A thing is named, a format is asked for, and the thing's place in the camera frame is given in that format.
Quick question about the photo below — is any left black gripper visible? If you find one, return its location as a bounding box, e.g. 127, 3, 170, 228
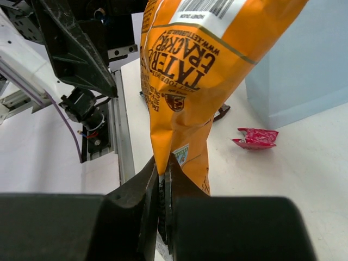
32, 1, 138, 97

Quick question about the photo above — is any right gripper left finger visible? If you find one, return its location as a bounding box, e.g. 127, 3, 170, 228
1, 159, 158, 260

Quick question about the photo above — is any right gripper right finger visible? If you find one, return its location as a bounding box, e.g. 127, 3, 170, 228
164, 155, 316, 260

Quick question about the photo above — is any orange chips bag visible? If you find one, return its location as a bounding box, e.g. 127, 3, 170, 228
140, 0, 306, 194

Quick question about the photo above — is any light blue paper bag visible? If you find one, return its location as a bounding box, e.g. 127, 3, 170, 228
245, 1, 347, 129

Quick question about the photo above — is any small red candy wrapper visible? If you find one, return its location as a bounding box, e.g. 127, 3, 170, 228
232, 128, 278, 150

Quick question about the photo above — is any brown chocolate bar wrapper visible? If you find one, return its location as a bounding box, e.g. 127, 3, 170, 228
213, 103, 231, 122

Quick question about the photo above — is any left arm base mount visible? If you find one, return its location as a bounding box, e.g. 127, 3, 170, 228
59, 88, 111, 163

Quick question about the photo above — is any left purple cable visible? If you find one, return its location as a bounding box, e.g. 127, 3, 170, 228
0, 59, 82, 164

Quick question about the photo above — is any aluminium table frame rail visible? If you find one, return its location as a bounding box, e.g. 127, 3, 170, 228
1, 70, 135, 184

